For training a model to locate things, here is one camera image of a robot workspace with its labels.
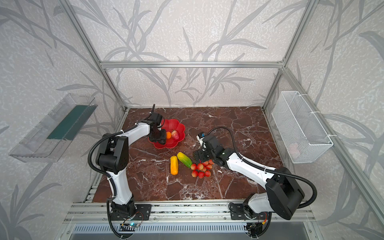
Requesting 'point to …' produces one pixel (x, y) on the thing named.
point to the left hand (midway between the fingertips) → (164, 133)
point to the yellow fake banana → (174, 165)
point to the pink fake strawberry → (175, 135)
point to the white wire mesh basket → (304, 138)
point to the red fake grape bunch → (202, 169)
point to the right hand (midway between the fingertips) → (199, 147)
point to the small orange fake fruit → (168, 135)
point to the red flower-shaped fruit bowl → (171, 125)
